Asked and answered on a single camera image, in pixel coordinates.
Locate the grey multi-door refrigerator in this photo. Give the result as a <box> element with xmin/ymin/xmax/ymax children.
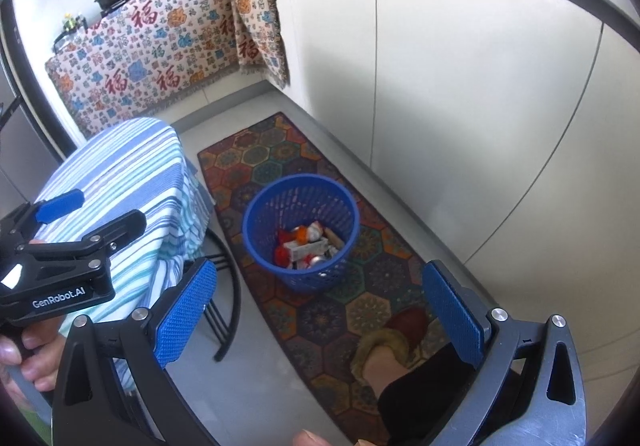
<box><xmin>0</xmin><ymin>41</ymin><xmax>66</xmax><ymax>207</ymax></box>

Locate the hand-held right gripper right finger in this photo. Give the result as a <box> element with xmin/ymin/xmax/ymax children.
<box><xmin>422</xmin><ymin>260</ymin><xmax>587</xmax><ymax>446</ymax></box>

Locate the blue plastic wastebasket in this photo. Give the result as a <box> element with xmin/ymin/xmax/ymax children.
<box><xmin>242</xmin><ymin>173</ymin><xmax>361</xmax><ymax>294</ymax></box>

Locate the white green carton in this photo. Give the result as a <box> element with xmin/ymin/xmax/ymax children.
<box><xmin>282</xmin><ymin>238</ymin><xmax>331</xmax><ymax>264</ymax></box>

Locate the striped tablecloth on round table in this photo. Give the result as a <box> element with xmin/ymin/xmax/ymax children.
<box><xmin>32</xmin><ymin>117</ymin><xmax>213</xmax><ymax>397</ymax></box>

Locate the brown furry slipper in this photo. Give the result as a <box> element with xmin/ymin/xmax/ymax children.
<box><xmin>350</xmin><ymin>307</ymin><xmax>432</xmax><ymax>379</ymax></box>

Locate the person's left hand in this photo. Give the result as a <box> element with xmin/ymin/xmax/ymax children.
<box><xmin>0</xmin><ymin>316</ymin><xmax>65</xmax><ymax>391</ymax></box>

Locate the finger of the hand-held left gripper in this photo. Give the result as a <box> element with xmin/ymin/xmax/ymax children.
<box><xmin>32</xmin><ymin>189</ymin><xmax>85</xmax><ymax>224</ymax></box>
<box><xmin>22</xmin><ymin>209</ymin><xmax>147</xmax><ymax>271</ymax></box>

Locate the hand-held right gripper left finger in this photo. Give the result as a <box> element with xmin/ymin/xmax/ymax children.
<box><xmin>51</xmin><ymin>257</ymin><xmax>221</xmax><ymax>446</ymax></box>

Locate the black metal table frame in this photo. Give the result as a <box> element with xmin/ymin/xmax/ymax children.
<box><xmin>187</xmin><ymin>161</ymin><xmax>243</xmax><ymax>362</ymax></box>

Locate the cream kitchen counter cabinet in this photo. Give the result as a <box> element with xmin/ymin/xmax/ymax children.
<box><xmin>260</xmin><ymin>0</ymin><xmax>640</xmax><ymax>402</ymax></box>

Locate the large patterned cloth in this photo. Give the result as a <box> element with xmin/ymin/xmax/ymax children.
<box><xmin>45</xmin><ymin>0</ymin><xmax>240</xmax><ymax>139</ymax></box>

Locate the narrow patterned cloth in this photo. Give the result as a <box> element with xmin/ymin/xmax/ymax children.
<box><xmin>226</xmin><ymin>0</ymin><xmax>291</xmax><ymax>89</ymax></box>

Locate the condiment bottle rack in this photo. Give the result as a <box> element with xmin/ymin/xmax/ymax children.
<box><xmin>52</xmin><ymin>13</ymin><xmax>91</xmax><ymax>52</ymax></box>

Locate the hexagon patterned rug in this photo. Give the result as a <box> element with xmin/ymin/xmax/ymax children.
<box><xmin>196</xmin><ymin>112</ymin><xmax>481</xmax><ymax>444</ymax></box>

